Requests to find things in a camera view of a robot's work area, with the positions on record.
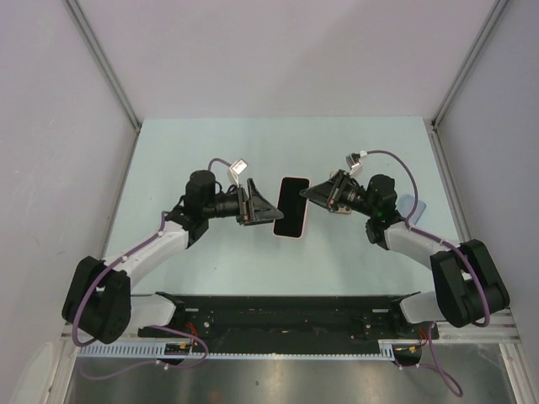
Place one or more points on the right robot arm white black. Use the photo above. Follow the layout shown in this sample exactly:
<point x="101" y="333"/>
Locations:
<point x="468" y="286"/>

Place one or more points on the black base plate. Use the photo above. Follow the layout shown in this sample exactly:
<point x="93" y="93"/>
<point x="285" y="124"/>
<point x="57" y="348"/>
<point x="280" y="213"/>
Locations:
<point x="294" y="344"/>

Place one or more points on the left aluminium corner post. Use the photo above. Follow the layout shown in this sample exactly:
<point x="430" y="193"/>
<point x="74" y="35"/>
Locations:
<point x="97" y="52"/>

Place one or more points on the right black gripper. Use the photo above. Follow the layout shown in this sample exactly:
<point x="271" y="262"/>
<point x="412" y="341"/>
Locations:
<point x="318" y="194"/>

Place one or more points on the right aluminium side rail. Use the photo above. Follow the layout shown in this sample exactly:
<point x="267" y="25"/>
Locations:
<point x="459" y="214"/>

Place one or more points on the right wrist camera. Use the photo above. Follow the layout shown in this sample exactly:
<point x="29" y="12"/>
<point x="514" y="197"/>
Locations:
<point x="355" y="161"/>

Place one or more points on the gold pink smartphone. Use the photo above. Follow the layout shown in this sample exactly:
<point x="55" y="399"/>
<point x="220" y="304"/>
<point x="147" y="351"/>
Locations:
<point x="343" y="208"/>

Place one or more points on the phone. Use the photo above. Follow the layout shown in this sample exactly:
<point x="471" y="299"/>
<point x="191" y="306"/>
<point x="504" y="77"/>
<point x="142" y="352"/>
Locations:
<point x="293" y="206"/>
<point x="411" y="208"/>

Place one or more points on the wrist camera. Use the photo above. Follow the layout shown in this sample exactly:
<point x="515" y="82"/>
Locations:
<point x="235" y="170"/>
<point x="355" y="161"/>

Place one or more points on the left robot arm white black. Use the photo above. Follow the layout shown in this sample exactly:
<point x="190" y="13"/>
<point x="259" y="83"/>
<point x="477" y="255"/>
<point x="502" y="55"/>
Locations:
<point x="100" y="305"/>

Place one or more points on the aluminium corner post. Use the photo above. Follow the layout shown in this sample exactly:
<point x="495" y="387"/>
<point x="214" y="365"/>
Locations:
<point x="97" y="52"/>
<point x="487" y="29"/>

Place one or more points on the right aluminium corner post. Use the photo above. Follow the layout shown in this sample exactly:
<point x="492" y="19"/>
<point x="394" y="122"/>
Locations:
<point x="487" y="29"/>

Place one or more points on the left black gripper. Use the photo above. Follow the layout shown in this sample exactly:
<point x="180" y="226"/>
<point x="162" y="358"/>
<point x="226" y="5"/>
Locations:
<point x="254" y="209"/>

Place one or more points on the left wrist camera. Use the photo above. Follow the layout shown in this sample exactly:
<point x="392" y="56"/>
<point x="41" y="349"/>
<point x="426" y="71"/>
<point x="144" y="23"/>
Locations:
<point x="235" y="170"/>

